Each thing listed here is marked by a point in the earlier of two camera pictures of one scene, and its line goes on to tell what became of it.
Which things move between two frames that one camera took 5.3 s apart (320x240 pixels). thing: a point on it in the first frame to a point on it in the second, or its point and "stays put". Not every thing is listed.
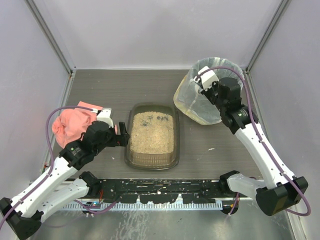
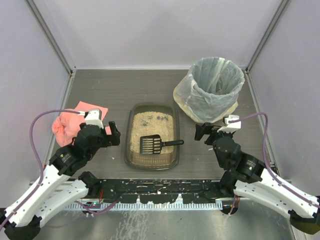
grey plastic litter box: (154, 133) stays put
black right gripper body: (208, 91) to (207, 133)
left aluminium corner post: (70, 68) stays put
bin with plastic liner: (193, 105) stays put
